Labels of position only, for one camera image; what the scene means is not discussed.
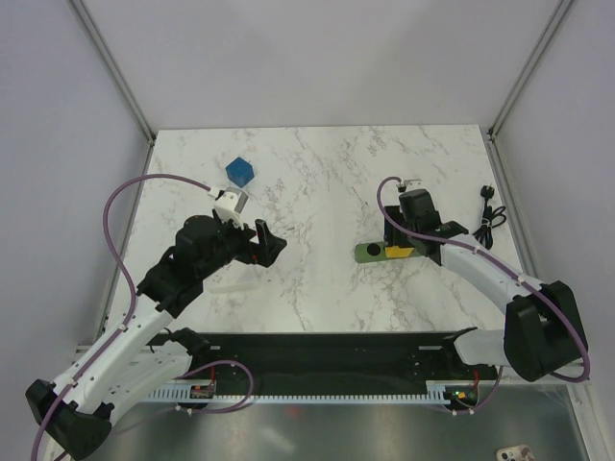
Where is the yellow cube adapter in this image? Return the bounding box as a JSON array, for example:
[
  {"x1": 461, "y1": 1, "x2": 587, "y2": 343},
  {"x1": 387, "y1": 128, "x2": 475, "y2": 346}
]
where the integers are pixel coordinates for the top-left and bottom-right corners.
[{"x1": 384, "y1": 246, "x2": 414, "y2": 259}]

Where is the green power strip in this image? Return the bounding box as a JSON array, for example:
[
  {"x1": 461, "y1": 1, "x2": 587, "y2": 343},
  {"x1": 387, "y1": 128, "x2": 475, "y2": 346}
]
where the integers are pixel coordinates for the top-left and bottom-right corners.
[{"x1": 354, "y1": 241, "x2": 419, "y2": 264}]

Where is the purple cable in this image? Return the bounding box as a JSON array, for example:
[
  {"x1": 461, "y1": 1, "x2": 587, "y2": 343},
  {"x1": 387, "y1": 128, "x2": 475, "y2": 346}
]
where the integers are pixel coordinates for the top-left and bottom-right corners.
[
  {"x1": 30, "y1": 173, "x2": 215, "y2": 461},
  {"x1": 375, "y1": 175, "x2": 591, "y2": 383}
]

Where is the white cable duct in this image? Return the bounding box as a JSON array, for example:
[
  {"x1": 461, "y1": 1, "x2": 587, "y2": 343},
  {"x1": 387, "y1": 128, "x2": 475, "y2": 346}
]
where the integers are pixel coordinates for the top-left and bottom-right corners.
[{"x1": 143, "y1": 382, "x2": 451, "y2": 405}]

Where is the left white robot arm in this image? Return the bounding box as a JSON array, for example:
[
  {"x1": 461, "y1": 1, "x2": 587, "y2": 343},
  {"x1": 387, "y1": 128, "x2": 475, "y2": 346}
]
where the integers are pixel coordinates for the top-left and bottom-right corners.
[{"x1": 25, "y1": 215, "x2": 287, "y2": 460}]

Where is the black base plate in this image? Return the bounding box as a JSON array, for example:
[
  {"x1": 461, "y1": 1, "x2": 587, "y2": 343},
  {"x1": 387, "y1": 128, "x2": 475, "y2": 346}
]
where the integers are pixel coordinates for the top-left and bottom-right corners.
[{"x1": 150, "y1": 329, "x2": 498, "y2": 396}]

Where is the blue cube adapter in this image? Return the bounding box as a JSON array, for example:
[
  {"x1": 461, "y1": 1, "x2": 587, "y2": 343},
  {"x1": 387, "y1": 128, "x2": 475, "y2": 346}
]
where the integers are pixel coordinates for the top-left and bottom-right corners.
[{"x1": 225, "y1": 157, "x2": 255, "y2": 187}]

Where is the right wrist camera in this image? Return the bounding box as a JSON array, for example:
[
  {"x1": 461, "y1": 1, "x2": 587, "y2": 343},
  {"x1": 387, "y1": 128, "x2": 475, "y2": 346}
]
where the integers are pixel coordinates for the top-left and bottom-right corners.
[{"x1": 396, "y1": 179, "x2": 422, "y2": 193}]

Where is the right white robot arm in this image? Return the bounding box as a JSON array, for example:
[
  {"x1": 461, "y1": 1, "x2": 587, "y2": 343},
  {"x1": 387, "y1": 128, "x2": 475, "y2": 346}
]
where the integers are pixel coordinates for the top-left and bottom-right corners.
[{"x1": 385, "y1": 189, "x2": 590, "y2": 382}]

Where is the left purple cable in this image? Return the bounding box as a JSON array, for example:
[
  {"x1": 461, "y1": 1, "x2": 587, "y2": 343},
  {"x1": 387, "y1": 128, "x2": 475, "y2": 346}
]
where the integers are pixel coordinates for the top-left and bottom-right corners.
[{"x1": 30, "y1": 173, "x2": 215, "y2": 461}]

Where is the white power strip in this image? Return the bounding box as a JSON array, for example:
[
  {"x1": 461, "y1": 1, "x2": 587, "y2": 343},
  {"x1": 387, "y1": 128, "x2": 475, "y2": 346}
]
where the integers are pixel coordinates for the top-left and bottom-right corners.
[{"x1": 205, "y1": 262, "x2": 260, "y2": 295}]

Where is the right aluminium frame post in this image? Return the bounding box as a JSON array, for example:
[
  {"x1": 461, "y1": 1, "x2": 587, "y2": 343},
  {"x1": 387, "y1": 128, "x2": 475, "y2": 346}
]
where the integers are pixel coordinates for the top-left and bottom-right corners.
[{"x1": 484, "y1": 0, "x2": 576, "y2": 142}]

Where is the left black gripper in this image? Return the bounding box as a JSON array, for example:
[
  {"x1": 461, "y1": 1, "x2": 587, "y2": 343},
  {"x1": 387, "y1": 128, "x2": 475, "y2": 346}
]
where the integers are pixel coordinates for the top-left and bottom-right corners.
[{"x1": 198, "y1": 212, "x2": 285, "y2": 279}]

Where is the black power strip cord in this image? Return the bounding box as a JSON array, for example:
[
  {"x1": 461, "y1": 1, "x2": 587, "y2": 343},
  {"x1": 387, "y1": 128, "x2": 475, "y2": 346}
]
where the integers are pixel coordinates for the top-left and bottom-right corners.
[{"x1": 472, "y1": 185, "x2": 507, "y2": 250}]

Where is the aluminium frame post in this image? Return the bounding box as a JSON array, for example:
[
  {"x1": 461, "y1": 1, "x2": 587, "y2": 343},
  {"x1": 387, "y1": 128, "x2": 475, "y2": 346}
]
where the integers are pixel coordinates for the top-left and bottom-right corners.
[
  {"x1": 67, "y1": 0, "x2": 157, "y2": 146},
  {"x1": 484, "y1": 0, "x2": 576, "y2": 142}
]

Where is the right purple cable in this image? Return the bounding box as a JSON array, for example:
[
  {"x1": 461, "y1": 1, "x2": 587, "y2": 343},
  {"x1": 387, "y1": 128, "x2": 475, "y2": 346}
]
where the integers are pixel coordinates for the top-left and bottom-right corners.
[{"x1": 375, "y1": 175, "x2": 591, "y2": 383}]

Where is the left aluminium frame post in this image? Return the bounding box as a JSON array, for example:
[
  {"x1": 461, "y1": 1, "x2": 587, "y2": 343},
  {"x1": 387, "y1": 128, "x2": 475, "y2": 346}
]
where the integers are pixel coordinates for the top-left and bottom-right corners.
[{"x1": 67, "y1": 0, "x2": 157, "y2": 146}]

